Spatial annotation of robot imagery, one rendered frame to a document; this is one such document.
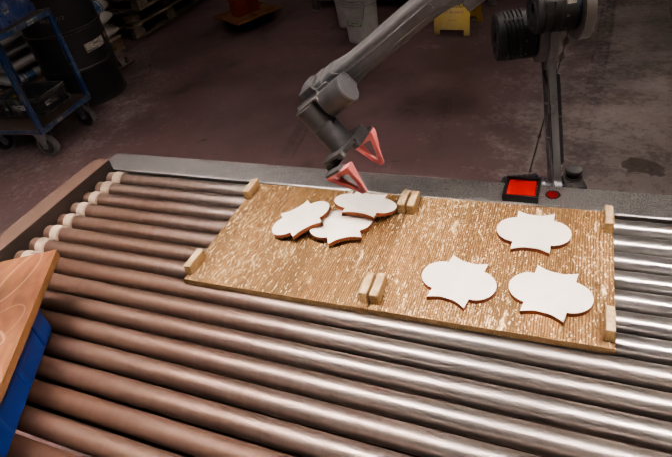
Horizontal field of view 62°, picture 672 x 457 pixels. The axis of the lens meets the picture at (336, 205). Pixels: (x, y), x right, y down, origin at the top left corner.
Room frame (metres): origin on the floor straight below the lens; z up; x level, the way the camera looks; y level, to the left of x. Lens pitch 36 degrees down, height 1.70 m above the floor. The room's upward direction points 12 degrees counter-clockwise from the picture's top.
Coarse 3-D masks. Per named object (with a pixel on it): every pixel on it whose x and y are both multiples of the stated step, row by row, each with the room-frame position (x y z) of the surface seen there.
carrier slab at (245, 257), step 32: (256, 192) 1.17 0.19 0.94; (288, 192) 1.14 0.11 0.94; (320, 192) 1.11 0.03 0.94; (352, 192) 1.09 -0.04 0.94; (256, 224) 1.04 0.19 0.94; (384, 224) 0.94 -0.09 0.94; (224, 256) 0.95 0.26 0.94; (256, 256) 0.92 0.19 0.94; (288, 256) 0.90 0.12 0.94; (320, 256) 0.88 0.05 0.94; (352, 256) 0.86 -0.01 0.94; (384, 256) 0.84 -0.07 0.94; (224, 288) 0.86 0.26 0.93; (256, 288) 0.83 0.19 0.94; (288, 288) 0.81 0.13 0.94; (320, 288) 0.79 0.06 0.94; (352, 288) 0.77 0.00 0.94
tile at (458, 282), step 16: (432, 272) 0.76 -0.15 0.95; (448, 272) 0.75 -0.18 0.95; (464, 272) 0.74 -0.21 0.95; (480, 272) 0.73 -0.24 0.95; (432, 288) 0.72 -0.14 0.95; (448, 288) 0.71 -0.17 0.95; (464, 288) 0.70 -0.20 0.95; (480, 288) 0.70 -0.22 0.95; (496, 288) 0.69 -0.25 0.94; (464, 304) 0.67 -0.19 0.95
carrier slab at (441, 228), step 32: (416, 224) 0.92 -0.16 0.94; (448, 224) 0.90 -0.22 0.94; (480, 224) 0.88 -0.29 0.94; (576, 224) 0.82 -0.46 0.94; (416, 256) 0.82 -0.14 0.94; (448, 256) 0.80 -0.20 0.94; (480, 256) 0.79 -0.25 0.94; (512, 256) 0.77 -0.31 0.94; (544, 256) 0.75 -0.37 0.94; (576, 256) 0.73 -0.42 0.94; (608, 256) 0.72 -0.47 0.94; (416, 288) 0.74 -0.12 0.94; (608, 288) 0.64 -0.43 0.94; (416, 320) 0.67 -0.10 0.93; (448, 320) 0.65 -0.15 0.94; (480, 320) 0.63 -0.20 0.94; (512, 320) 0.62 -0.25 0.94; (544, 320) 0.61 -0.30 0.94; (576, 320) 0.59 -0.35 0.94; (608, 352) 0.53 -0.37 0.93
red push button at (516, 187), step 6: (510, 180) 1.01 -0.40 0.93; (516, 180) 1.01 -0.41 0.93; (522, 180) 1.01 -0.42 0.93; (528, 180) 1.00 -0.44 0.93; (510, 186) 0.99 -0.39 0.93; (516, 186) 0.99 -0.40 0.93; (522, 186) 0.98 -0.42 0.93; (528, 186) 0.98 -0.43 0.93; (534, 186) 0.97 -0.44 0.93; (510, 192) 0.97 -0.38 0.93; (516, 192) 0.97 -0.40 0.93; (522, 192) 0.96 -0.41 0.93; (528, 192) 0.96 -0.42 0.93; (534, 192) 0.95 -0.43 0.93
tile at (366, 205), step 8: (336, 200) 1.01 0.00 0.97; (344, 200) 1.01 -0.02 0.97; (352, 200) 1.01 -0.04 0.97; (360, 200) 1.01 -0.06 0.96; (368, 200) 1.01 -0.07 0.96; (376, 200) 1.01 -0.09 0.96; (384, 200) 1.01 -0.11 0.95; (344, 208) 0.97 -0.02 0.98; (352, 208) 0.97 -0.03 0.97; (360, 208) 0.97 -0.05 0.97; (368, 208) 0.97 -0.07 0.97; (376, 208) 0.97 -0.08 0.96; (384, 208) 0.97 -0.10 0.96; (392, 208) 0.97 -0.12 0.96; (360, 216) 0.95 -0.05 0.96; (368, 216) 0.94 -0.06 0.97; (384, 216) 0.95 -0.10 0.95
